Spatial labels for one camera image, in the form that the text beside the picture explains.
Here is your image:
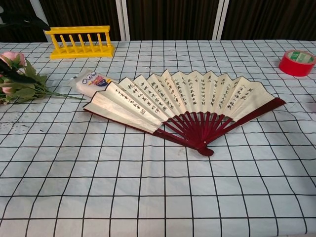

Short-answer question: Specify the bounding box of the red tape roll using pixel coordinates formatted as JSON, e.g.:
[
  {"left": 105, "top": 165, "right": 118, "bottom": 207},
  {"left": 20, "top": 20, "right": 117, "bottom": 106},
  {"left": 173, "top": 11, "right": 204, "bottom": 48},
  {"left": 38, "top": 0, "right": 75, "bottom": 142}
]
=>
[{"left": 278, "top": 50, "right": 316, "bottom": 78}]

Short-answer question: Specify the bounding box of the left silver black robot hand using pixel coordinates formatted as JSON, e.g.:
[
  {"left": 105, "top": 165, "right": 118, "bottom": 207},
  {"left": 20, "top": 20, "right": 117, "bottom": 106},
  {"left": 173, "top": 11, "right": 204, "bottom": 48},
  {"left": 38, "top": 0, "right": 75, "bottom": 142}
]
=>
[{"left": 0, "top": 4, "right": 50, "bottom": 83}]

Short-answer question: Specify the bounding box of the white tissue pack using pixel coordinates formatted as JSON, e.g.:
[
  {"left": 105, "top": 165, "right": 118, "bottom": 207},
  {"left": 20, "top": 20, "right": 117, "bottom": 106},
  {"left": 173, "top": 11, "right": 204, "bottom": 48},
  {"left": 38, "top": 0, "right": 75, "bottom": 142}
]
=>
[{"left": 70, "top": 70, "right": 119, "bottom": 98}]

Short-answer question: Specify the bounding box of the white black checkered tablecloth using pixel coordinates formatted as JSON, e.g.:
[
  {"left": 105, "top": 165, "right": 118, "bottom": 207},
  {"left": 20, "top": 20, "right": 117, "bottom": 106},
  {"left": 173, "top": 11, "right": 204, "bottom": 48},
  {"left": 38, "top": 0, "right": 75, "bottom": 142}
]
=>
[{"left": 0, "top": 39, "right": 316, "bottom": 237}]

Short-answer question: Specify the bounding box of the pink artificial flower bouquet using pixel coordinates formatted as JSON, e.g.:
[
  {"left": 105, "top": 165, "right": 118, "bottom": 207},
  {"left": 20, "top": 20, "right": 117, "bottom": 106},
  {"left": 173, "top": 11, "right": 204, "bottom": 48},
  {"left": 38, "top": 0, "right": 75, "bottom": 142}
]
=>
[{"left": 0, "top": 51, "right": 86, "bottom": 106}]

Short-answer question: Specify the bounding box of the white metal frame post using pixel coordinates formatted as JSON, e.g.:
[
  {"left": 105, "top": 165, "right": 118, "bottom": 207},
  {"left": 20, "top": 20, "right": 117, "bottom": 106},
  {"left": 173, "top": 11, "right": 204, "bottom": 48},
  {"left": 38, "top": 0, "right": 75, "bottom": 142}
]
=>
[
  {"left": 118, "top": 0, "right": 131, "bottom": 41},
  {"left": 213, "top": 0, "right": 229, "bottom": 40}
]

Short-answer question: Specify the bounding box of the dark red paper folding fan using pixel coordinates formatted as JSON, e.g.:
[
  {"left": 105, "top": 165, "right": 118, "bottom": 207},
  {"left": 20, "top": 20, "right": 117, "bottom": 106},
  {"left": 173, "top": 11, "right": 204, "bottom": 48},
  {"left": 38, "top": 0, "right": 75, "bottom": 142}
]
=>
[{"left": 82, "top": 69, "right": 287, "bottom": 157}]

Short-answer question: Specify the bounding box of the yellow plastic test tube rack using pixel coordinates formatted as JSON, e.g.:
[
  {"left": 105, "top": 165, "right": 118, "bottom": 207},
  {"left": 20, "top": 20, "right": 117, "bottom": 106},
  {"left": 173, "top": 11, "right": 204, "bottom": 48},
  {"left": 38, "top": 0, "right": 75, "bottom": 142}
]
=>
[{"left": 44, "top": 25, "right": 116, "bottom": 60}]

